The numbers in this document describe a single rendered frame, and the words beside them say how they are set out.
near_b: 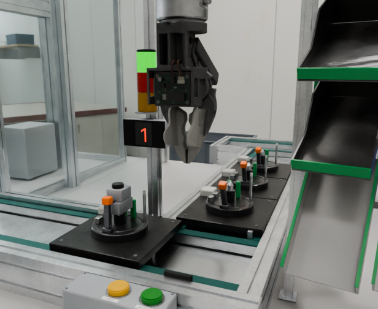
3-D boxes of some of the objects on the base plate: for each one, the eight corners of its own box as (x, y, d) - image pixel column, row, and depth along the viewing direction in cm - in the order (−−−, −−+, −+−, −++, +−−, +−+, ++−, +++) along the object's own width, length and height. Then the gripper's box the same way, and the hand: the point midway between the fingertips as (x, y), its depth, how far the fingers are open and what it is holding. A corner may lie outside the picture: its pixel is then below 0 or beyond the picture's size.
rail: (254, 360, 66) (257, 306, 64) (-81, 266, 98) (-87, 228, 95) (261, 340, 71) (263, 289, 69) (-60, 257, 103) (-66, 220, 100)
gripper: (138, 21, 51) (143, 170, 56) (200, 18, 48) (200, 176, 53) (164, 27, 59) (167, 157, 64) (219, 24, 56) (218, 162, 60)
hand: (189, 154), depth 60 cm, fingers closed
